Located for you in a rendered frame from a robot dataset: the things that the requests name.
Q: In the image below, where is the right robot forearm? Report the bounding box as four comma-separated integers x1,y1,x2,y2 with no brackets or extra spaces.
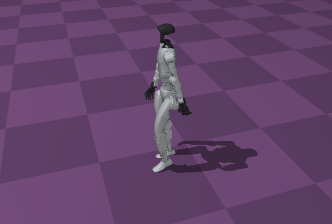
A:
153,69,160,87

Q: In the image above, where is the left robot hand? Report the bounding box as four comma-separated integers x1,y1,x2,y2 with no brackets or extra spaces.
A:
178,98,191,116

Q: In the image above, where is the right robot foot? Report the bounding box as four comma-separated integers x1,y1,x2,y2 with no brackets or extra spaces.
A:
156,149,176,158

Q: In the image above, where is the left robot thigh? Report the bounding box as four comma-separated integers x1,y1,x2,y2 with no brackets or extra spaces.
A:
154,95,178,140

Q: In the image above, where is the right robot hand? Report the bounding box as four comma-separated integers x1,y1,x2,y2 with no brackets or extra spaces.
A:
144,81,156,100

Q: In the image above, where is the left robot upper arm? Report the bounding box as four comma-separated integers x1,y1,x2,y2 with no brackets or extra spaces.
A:
164,51,179,84

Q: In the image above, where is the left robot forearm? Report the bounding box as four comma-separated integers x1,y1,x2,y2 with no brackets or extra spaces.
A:
172,78,184,104

